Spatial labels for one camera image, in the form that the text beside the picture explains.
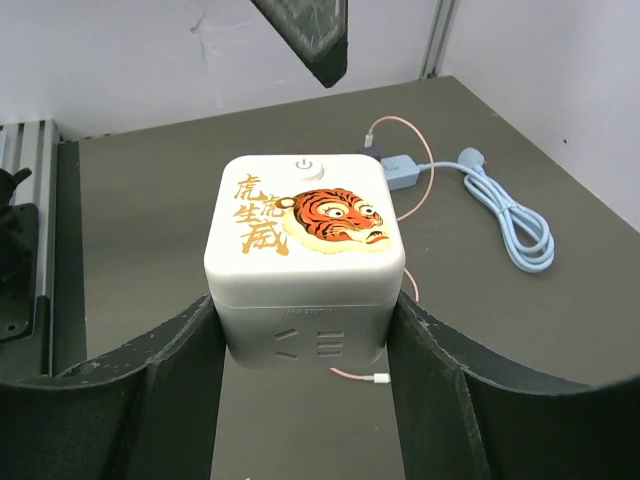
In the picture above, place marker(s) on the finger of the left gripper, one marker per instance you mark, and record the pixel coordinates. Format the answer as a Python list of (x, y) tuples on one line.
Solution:
[(315, 30)]

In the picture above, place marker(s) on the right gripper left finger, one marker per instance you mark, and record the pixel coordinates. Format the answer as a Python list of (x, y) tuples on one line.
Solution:
[(146, 410)]

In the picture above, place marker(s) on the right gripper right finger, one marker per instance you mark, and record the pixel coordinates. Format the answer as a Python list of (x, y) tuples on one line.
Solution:
[(464, 411)]

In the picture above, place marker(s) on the grey usb wall adapter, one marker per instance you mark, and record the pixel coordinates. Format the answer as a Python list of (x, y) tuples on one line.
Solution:
[(372, 151)]

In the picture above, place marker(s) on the small white plug adapter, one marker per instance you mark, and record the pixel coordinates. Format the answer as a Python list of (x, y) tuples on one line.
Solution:
[(304, 260)]

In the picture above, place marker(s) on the right aluminium frame post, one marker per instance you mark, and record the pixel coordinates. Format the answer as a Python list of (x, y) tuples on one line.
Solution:
[(439, 32)]

